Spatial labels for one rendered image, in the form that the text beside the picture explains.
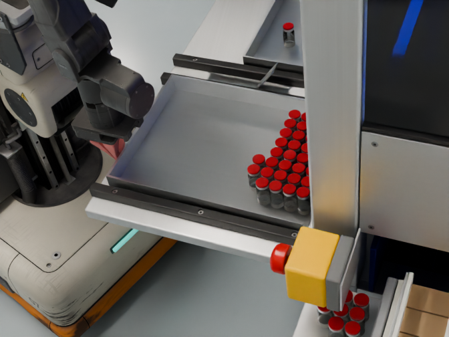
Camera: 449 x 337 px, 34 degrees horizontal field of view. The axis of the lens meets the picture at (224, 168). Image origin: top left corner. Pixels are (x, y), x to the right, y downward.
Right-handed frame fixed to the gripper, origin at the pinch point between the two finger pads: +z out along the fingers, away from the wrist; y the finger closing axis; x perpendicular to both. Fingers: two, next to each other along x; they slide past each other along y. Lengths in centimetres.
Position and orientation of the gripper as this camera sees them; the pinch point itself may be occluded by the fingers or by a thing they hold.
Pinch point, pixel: (119, 155)
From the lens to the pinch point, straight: 128.4
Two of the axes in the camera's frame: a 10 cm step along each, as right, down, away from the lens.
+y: 9.2, 2.1, -3.3
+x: 3.7, -7.2, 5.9
